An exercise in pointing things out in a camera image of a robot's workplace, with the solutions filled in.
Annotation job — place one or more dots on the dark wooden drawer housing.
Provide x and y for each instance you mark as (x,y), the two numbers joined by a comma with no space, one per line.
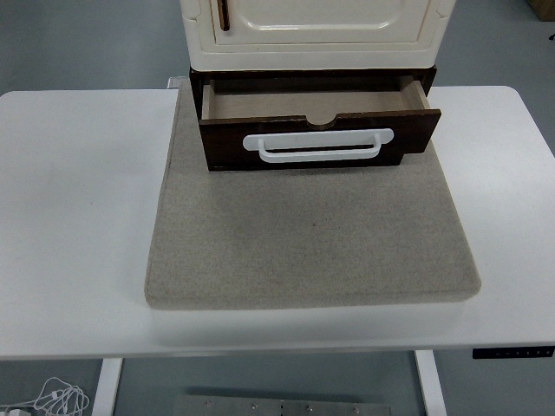
(303,74)

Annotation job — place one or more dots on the beige felt mat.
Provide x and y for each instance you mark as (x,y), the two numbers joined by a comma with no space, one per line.
(303,242)

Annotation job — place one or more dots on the black table control panel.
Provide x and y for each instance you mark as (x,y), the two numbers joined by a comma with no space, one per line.
(511,352)

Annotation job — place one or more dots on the brown cardboard box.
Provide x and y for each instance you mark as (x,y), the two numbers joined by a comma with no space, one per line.
(543,8)

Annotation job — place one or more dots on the white table leg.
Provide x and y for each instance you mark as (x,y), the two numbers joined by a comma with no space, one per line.
(430,385)
(106,385)

